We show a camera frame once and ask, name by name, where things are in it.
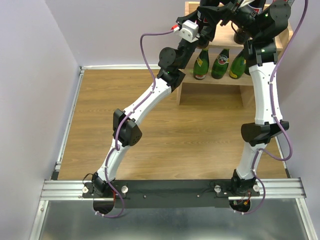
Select cola bottle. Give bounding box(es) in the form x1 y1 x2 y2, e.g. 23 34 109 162
233 0 266 45
196 11 211 49

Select cola bottle front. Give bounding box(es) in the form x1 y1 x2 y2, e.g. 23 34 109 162
196 11 211 49

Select green bottle red-white label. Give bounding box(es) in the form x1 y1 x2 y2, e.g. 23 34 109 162
211 48 230 79

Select wooden two-tier shelf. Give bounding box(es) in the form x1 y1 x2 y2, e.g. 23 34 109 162
176 1 294 108

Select green bottle yellow label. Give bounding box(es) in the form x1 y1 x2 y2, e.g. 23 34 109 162
229 51 246 79

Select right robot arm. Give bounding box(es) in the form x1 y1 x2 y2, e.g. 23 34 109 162
197 0 291 196

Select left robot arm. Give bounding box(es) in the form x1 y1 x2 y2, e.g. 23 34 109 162
91 11 217 198

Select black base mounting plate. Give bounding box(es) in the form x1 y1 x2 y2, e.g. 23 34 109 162
82 179 260 209

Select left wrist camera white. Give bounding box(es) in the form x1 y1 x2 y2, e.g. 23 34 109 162
173 20 199 43

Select aluminium frame rail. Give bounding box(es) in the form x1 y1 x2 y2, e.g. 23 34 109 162
31 69 308 240

